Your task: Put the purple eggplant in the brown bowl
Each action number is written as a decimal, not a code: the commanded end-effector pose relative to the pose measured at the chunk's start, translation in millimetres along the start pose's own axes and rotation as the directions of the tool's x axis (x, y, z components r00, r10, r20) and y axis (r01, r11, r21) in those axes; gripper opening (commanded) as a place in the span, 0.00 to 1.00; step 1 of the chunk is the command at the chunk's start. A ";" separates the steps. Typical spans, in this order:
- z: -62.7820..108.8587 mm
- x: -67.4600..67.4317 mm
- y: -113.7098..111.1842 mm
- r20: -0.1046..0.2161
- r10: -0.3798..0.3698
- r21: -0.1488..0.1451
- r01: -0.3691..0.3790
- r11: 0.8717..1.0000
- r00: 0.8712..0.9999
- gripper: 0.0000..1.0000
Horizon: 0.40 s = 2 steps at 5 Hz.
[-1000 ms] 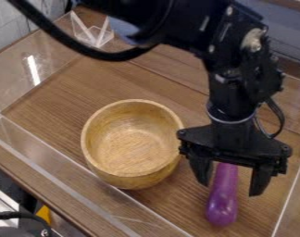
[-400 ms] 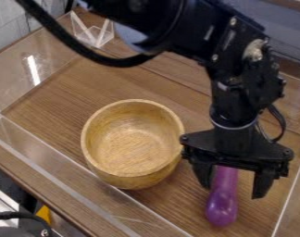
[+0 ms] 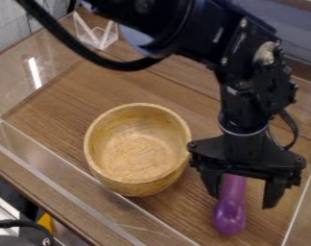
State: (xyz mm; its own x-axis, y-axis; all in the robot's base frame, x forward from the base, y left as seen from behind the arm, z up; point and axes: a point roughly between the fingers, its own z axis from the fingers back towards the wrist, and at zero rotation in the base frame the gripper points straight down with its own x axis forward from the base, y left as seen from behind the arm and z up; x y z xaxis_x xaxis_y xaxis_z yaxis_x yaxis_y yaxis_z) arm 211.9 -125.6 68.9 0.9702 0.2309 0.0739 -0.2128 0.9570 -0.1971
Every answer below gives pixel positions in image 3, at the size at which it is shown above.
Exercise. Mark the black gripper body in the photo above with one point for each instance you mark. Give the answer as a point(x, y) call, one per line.
point(248, 156)

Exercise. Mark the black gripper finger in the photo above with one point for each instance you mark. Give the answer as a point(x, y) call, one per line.
point(211, 177)
point(275, 189)

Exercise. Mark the purple toy eggplant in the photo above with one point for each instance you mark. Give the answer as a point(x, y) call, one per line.
point(230, 216)

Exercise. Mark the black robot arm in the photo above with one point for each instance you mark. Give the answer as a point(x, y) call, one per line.
point(217, 33)

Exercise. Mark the brown wooden bowl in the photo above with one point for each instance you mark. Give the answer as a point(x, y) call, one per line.
point(135, 148)

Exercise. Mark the yellow black device corner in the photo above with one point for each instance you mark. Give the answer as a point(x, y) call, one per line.
point(46, 221)

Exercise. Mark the clear acrylic front wall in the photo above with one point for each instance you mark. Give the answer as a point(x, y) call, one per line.
point(129, 221)

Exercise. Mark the clear acrylic corner bracket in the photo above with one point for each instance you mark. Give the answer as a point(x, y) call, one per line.
point(97, 37)

